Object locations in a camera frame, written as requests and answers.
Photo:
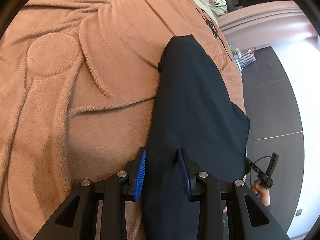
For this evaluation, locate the dark navy pants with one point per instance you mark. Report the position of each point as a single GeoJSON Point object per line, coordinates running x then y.
{"type": "Point", "coordinates": [192, 110]}

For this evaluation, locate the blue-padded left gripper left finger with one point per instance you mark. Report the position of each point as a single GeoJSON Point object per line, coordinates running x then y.
{"type": "Point", "coordinates": [136, 172]}

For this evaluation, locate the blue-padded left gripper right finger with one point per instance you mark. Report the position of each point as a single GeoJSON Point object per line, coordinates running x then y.
{"type": "Point", "coordinates": [188, 171]}

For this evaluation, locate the striped basket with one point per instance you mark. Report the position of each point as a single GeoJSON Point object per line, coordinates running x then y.
{"type": "Point", "coordinates": [243, 57]}

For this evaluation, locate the right hand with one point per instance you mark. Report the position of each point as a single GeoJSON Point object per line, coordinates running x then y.
{"type": "Point", "coordinates": [264, 194]}

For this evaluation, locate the orange fleece blanket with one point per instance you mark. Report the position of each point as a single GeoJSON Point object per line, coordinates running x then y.
{"type": "Point", "coordinates": [78, 82]}

